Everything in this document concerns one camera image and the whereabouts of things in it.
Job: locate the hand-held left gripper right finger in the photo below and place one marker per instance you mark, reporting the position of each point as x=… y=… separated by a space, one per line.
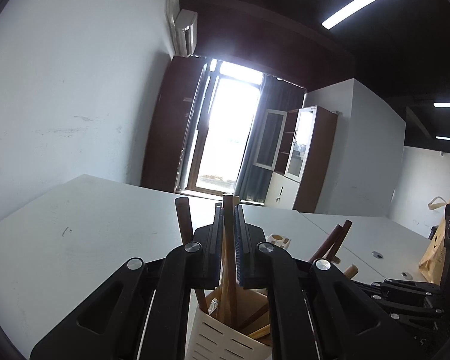
x=240 y=255

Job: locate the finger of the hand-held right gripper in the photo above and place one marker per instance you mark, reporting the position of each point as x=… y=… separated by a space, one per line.
x=408 y=294
x=420 y=319

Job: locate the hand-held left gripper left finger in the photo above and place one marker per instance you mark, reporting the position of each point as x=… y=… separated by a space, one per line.
x=217 y=255

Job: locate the single light brown chopstick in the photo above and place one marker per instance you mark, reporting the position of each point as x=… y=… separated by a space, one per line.
x=228 y=232

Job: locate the bunch of wooden chopsticks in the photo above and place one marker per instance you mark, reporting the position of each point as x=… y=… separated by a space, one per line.
x=184 y=221

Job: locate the cream plastic utensil holder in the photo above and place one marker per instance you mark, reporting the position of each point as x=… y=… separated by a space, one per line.
x=217 y=341

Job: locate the brown paper bag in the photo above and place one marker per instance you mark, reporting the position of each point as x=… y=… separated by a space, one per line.
x=433 y=258

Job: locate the open glass cabinet door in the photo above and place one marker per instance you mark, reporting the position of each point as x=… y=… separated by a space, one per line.
x=270 y=138

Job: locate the brown and white cabinet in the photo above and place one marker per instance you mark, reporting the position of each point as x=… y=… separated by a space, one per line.
x=322 y=157

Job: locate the bright balcony glass door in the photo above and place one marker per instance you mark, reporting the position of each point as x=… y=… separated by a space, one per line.
x=228 y=127

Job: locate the long ceiling strip light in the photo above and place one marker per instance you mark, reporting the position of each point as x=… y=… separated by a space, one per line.
x=363 y=2

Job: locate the white wall air conditioner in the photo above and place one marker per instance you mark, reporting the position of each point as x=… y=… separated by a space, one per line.
x=185 y=30

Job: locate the white wall conduit pipe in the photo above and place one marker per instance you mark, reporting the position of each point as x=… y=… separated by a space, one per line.
x=171 y=7

